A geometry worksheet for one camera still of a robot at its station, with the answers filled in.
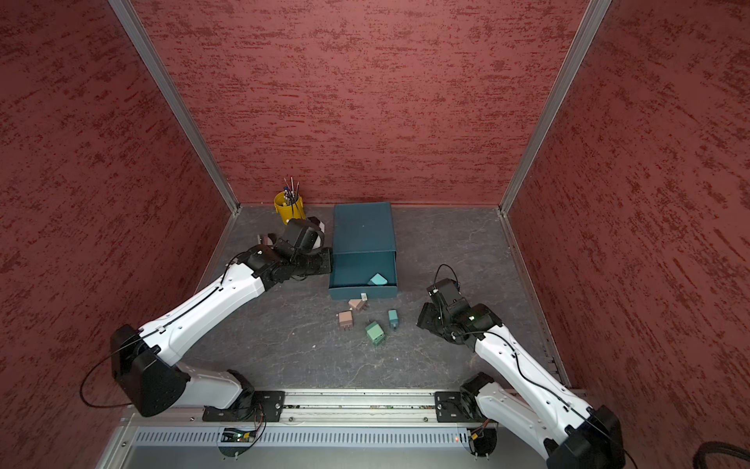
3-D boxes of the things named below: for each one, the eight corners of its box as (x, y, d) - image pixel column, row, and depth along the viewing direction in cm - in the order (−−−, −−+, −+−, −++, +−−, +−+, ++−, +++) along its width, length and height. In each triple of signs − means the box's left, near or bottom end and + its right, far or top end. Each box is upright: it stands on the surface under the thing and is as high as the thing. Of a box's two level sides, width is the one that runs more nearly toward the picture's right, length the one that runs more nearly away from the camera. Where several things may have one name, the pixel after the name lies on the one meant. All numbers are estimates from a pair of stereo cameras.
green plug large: (364, 334, 88) (363, 328, 84) (373, 325, 90) (373, 319, 86) (377, 348, 85) (377, 343, 82) (387, 338, 87) (387, 332, 84)
